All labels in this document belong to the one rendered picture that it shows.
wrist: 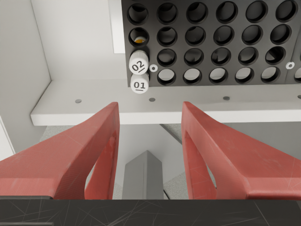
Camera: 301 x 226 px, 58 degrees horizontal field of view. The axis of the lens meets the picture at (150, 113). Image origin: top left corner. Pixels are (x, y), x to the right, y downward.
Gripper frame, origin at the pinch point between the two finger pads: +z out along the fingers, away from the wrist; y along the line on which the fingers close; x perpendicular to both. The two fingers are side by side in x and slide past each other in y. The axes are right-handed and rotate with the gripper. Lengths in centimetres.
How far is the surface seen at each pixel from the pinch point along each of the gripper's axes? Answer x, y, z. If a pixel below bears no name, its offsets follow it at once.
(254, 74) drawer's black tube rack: 1.2, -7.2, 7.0
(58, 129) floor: 78, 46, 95
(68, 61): 3.2, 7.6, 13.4
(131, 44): -0.9, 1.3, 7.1
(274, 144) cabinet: 26.2, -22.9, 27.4
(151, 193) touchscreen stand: 90, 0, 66
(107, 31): 0.4, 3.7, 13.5
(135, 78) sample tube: 0.9, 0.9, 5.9
